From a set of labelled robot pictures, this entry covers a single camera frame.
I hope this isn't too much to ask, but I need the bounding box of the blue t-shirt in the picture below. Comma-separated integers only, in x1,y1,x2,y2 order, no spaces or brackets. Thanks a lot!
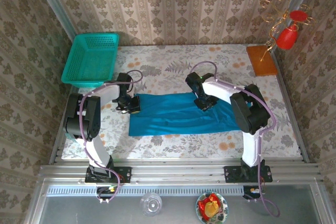
128,92,253,137

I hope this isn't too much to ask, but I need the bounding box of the floral table cover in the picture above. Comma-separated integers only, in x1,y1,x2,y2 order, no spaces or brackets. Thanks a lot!
61,45,302,159

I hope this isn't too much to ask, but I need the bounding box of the teal plastic basket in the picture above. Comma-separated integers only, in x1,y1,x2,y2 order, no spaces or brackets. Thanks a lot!
60,33,120,88

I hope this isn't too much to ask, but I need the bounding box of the orange wooden stand base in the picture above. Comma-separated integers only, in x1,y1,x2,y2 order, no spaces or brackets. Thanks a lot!
246,45,278,77

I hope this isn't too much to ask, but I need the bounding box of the black connector box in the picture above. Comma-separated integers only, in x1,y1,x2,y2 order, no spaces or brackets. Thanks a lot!
243,186,263,200
96,186,119,200

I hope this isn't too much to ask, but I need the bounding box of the clear glass cup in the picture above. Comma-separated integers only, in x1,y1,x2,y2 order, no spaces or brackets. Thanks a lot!
139,192,163,217

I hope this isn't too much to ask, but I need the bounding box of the red foil wrapper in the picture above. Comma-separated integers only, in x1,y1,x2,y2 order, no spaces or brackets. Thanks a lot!
197,193,221,216

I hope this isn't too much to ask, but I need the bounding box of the red wine glass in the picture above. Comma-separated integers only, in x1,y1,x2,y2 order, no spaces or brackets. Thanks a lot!
275,10,308,51

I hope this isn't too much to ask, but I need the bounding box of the floral patterned plate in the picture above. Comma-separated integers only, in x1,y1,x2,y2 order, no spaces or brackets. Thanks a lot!
195,191,229,224

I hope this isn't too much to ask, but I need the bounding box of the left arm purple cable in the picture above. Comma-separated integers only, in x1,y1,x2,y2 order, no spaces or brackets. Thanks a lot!
78,69,144,205

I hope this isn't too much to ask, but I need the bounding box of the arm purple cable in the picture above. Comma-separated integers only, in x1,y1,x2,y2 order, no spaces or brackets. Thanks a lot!
78,69,144,205
188,60,280,218

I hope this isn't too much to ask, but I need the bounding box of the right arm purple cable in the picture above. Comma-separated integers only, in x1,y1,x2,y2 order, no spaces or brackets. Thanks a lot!
188,60,280,218

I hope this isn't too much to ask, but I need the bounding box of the aluminium frame rail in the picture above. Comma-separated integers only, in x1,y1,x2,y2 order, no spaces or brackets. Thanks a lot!
39,159,322,185

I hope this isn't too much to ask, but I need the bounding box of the grey slotted cable duct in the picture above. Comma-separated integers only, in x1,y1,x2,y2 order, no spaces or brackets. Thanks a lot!
46,185,245,197

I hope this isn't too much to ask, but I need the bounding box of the gold wire glass stand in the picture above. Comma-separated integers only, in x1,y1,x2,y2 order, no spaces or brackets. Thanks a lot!
259,0,317,54

